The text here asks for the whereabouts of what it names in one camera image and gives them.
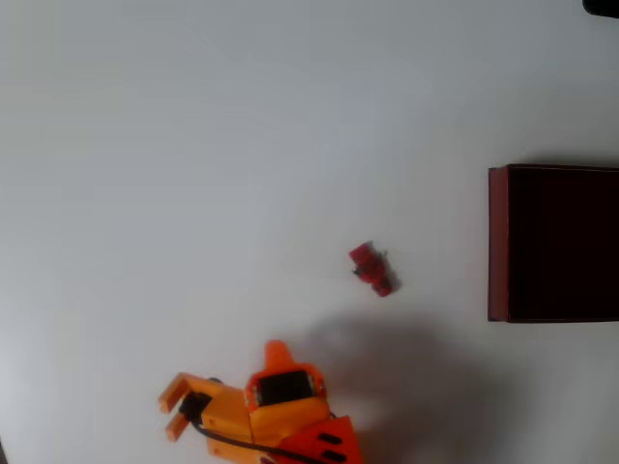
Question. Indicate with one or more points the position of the light orange gripper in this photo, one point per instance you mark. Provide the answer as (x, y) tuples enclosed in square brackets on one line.
[(282, 388)]

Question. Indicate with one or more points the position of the small red toy object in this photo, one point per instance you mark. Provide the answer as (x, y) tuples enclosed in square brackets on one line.
[(371, 269)]

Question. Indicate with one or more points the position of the dark red open box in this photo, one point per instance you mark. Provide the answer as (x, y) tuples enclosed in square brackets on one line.
[(561, 241)]

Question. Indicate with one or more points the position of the black object at edge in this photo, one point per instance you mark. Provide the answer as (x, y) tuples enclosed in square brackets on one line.
[(602, 7)]

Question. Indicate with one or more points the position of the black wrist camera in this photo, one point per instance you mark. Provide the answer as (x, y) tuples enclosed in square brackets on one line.
[(196, 406)]

